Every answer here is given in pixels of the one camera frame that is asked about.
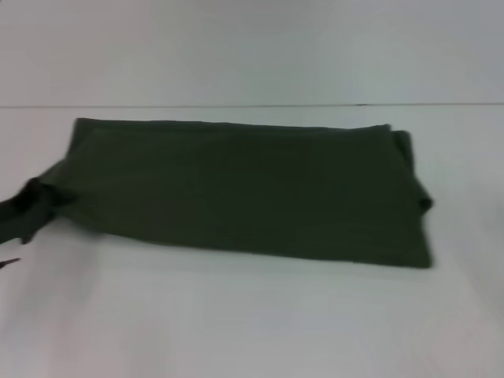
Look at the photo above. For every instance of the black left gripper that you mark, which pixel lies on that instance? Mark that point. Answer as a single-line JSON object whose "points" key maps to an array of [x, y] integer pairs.
{"points": [[12, 220]]}

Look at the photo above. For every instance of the dark green t-shirt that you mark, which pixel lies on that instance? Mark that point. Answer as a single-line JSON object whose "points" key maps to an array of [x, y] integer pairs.
{"points": [[244, 189]]}

